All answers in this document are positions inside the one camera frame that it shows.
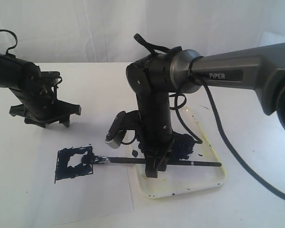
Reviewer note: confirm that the black paintbrush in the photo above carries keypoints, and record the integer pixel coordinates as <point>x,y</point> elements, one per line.
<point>95,159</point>

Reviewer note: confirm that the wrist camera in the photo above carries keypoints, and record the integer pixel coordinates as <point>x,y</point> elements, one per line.
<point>123,122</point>
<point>52,78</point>

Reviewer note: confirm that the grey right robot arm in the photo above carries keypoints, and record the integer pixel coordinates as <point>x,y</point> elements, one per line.
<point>178,71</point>

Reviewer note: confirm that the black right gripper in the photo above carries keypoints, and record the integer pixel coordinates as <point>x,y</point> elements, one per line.
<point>155,118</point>

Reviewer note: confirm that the white plastic paint tray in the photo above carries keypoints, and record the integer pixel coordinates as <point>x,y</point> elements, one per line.
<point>177,180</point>

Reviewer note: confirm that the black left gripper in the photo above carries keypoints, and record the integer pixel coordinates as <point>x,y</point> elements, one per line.
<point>40,105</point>

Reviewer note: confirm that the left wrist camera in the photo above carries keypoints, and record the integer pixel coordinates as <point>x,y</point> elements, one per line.
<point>52,78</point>

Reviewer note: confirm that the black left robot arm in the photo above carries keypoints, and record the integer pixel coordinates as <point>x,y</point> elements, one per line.
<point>19,73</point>

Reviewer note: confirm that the white backdrop curtain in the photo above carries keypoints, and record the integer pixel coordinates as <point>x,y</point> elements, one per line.
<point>103,30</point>

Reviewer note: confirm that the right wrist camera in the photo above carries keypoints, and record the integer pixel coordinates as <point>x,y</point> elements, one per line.
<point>123,122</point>

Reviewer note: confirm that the white paper sheet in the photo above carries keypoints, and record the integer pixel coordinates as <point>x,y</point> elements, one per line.
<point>105,192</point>

